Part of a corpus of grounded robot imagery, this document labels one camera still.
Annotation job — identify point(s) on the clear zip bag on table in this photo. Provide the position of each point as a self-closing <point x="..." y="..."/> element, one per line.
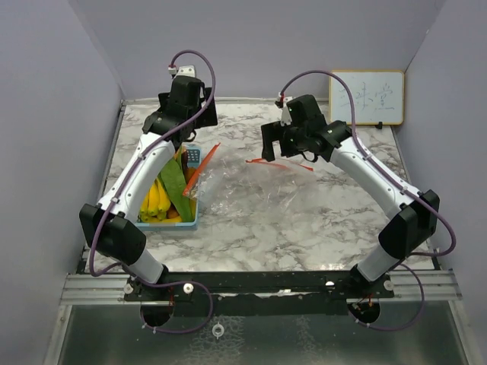
<point x="208" y="176"/>

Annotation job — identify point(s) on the small framed whiteboard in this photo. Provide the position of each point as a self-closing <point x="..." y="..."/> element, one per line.
<point x="378" y="96"/>

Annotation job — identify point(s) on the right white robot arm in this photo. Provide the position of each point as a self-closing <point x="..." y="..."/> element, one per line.
<point x="411" y="213"/>

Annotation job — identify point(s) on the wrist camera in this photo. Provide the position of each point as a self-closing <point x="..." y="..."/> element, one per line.
<point x="282" y="103"/>
<point x="187" y="70"/>

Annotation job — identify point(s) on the clear zip bag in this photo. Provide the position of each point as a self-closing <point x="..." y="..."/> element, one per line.
<point x="266" y="191"/>
<point x="208" y="176"/>

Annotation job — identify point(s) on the blue perforated plastic basket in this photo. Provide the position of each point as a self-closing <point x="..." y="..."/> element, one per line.
<point x="174" y="221"/>

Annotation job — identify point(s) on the green leafy vegetable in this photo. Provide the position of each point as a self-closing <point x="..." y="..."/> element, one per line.
<point x="174" y="183"/>

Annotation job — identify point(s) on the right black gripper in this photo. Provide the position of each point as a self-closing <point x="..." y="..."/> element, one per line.
<point x="275" y="131"/>

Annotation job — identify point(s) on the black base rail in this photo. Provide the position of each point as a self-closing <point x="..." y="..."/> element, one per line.
<point x="256" y="293"/>

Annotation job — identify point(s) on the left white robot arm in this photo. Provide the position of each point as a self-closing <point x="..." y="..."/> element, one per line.
<point x="109" y="226"/>

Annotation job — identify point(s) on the single yellow banana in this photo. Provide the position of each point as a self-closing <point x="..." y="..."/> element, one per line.
<point x="192" y="205"/>

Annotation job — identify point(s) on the yellow banana bunch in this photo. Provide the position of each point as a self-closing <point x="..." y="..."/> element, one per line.
<point x="155" y="204"/>

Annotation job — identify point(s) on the small orange fruit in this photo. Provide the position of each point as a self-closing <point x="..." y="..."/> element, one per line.
<point x="189" y="173"/>

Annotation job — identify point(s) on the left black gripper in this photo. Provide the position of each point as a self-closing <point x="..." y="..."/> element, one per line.
<point x="206" y="115"/>

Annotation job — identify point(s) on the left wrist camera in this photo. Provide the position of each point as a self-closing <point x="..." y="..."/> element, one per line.
<point x="187" y="70"/>

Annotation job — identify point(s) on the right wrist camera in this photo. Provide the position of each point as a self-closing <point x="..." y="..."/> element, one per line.
<point x="282" y="103"/>

